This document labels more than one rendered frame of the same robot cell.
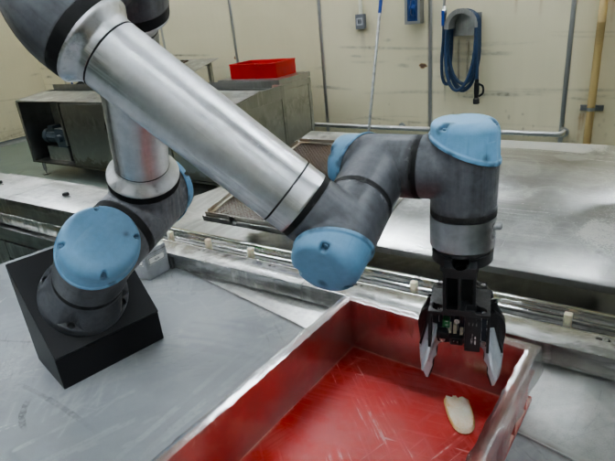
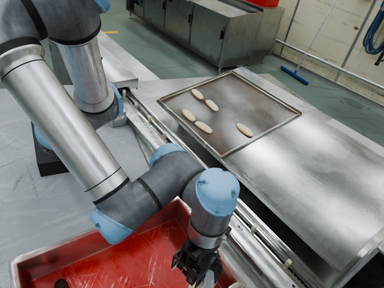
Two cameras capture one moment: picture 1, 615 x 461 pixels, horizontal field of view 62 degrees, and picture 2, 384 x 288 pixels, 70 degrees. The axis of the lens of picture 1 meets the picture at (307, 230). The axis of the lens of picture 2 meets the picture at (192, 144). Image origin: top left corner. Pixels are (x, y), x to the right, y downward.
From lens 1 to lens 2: 36 cm
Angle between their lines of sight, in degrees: 18
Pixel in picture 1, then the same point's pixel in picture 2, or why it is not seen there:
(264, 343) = not seen: hidden behind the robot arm
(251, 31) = not seen: outside the picture
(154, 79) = (32, 103)
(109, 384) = (59, 183)
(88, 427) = (37, 203)
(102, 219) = not seen: hidden behind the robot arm
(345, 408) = (146, 254)
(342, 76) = (304, 17)
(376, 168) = (160, 183)
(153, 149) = (91, 92)
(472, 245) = (200, 243)
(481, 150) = (215, 207)
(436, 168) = (191, 200)
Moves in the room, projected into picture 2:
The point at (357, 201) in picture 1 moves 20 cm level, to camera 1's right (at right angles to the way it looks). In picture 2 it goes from (134, 203) to (246, 246)
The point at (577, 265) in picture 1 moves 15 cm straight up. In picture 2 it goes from (318, 233) to (340, 202)
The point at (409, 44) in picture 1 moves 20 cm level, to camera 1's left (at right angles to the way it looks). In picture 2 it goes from (354, 11) to (339, 8)
